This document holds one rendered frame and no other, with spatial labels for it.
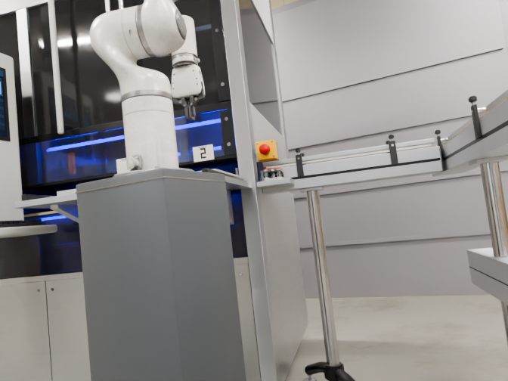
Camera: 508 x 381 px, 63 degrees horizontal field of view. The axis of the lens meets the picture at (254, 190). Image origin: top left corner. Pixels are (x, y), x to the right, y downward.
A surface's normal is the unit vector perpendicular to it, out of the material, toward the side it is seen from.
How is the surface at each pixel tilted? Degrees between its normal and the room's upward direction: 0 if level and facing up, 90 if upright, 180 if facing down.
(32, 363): 90
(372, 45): 90
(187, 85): 94
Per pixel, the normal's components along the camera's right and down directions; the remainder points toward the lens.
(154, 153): 0.28, -0.10
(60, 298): -0.24, -0.05
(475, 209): -0.44, -0.02
